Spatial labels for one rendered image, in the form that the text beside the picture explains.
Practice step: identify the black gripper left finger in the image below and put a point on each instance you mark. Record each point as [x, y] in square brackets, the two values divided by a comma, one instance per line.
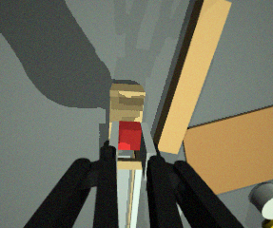
[61, 207]

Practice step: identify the red cube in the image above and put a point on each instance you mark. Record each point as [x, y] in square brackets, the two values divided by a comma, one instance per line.
[129, 135]

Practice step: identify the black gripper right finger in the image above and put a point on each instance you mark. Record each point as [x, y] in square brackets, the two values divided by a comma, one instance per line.
[200, 205]

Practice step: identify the grey cylinder with white top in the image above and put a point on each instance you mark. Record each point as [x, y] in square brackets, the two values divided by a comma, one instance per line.
[262, 198]

